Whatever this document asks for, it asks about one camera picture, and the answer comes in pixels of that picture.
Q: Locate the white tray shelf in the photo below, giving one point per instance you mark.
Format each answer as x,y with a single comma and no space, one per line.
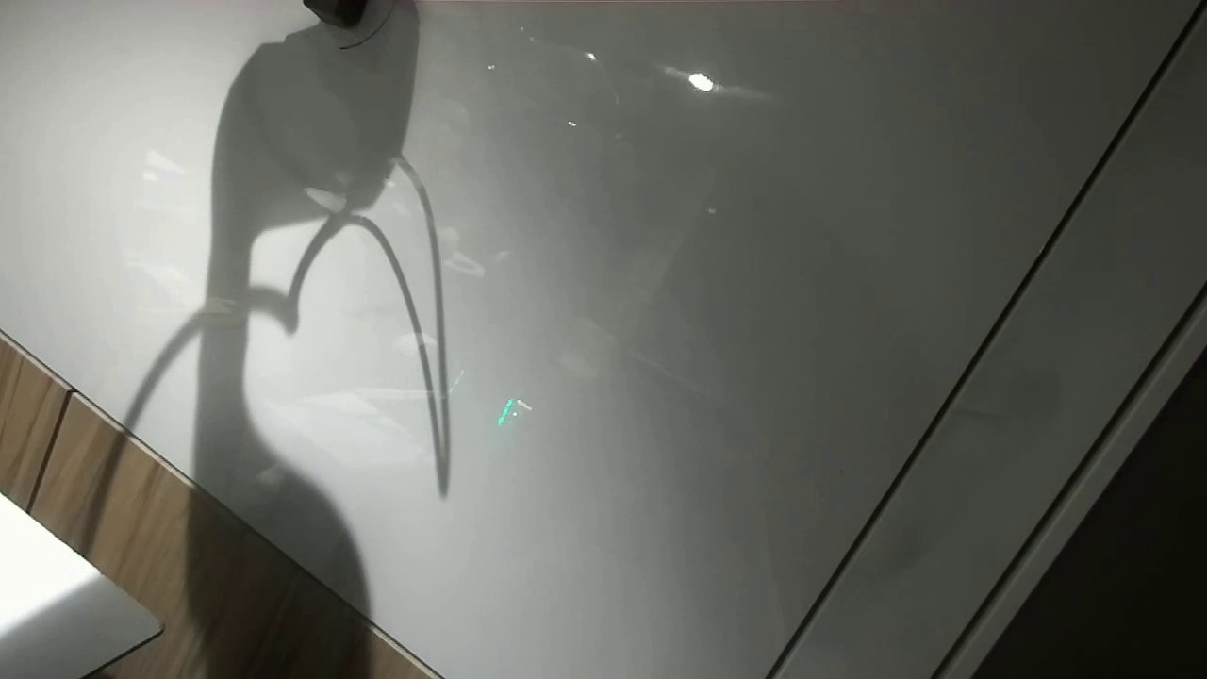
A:
51,603

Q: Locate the large white board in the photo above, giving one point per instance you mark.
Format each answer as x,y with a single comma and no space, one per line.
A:
691,380

